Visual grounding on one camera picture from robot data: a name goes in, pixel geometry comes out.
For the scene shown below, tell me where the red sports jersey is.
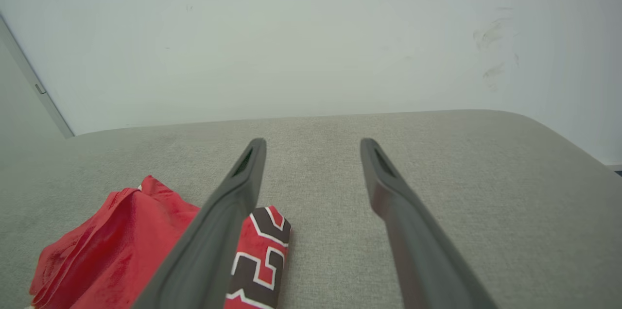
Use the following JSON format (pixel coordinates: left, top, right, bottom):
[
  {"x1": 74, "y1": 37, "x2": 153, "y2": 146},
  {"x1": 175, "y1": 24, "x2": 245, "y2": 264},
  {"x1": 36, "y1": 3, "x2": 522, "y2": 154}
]
[{"x1": 27, "y1": 175, "x2": 292, "y2": 309}]

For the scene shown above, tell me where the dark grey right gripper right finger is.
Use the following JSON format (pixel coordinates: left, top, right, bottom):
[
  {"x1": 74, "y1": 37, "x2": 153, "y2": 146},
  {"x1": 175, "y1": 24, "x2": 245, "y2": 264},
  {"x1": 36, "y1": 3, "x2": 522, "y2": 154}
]
[{"x1": 360, "y1": 137, "x2": 499, "y2": 309}]

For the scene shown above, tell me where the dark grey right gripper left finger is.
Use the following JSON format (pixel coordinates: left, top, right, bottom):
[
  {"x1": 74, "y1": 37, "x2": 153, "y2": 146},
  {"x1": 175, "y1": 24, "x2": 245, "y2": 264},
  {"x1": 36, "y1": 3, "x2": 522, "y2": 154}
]
[{"x1": 132, "y1": 137, "x2": 267, "y2": 309}]

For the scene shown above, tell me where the grey wall trim strip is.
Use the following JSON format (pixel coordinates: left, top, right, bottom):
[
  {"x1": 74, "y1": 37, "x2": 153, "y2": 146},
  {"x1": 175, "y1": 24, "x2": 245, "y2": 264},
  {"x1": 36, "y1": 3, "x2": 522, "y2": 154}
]
[{"x1": 0, "y1": 12, "x2": 75, "y2": 138}]

